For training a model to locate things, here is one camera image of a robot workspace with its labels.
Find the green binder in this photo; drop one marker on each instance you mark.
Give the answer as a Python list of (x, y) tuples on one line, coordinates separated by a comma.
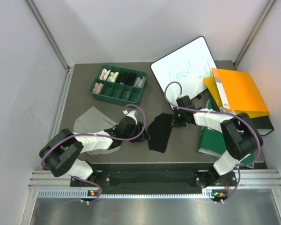
[(212, 143)]

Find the white whiteboard black frame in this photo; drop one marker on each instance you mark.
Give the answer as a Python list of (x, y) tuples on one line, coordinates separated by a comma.
[(183, 70)]

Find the cream rolled socks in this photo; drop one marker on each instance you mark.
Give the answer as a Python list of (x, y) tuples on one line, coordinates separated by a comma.
[(113, 76)]

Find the grey rolled socks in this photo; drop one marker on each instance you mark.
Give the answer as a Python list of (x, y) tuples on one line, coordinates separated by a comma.
[(140, 81)]

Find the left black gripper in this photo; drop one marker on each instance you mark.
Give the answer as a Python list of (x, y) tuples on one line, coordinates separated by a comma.
[(144, 137)]

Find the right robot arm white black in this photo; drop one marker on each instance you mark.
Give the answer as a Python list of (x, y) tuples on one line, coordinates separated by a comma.
[(240, 135)]

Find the black rolled underwear in tray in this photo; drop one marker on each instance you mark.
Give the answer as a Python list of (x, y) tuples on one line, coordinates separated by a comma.
[(127, 78)]

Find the pink rolled socks bottom-left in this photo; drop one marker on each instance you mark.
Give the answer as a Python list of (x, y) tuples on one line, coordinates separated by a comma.
[(97, 88)]

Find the white slotted cable duct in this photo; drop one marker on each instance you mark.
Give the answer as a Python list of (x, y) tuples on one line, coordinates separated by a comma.
[(86, 194)]

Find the green compartment tray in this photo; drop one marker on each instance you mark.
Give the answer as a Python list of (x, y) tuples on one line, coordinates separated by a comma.
[(116, 93)]

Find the black binder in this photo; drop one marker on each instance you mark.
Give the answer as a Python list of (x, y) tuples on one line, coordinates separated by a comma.
[(262, 124)]

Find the black underwear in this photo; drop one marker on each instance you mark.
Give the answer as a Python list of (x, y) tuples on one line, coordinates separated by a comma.
[(127, 78), (159, 131)]

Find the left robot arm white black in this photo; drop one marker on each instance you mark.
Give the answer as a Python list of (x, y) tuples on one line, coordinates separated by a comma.
[(60, 154)]

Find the aluminium frame rail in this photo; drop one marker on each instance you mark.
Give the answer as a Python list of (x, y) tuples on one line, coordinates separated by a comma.
[(41, 22)]

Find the grey underwear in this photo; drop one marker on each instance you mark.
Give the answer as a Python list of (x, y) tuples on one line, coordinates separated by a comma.
[(92, 121)]

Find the orange binder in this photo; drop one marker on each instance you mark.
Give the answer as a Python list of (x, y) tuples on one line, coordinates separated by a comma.
[(236, 92)]

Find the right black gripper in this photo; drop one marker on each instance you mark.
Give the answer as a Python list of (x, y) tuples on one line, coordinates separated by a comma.
[(175, 123)]

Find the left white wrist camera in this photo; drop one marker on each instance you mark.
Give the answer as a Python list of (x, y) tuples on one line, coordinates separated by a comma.
[(132, 114)]

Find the pink rolled socks top-left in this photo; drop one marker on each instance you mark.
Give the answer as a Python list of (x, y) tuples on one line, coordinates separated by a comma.
[(104, 74)]

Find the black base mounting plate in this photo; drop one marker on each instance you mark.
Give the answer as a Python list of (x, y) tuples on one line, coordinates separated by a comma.
[(194, 179)]

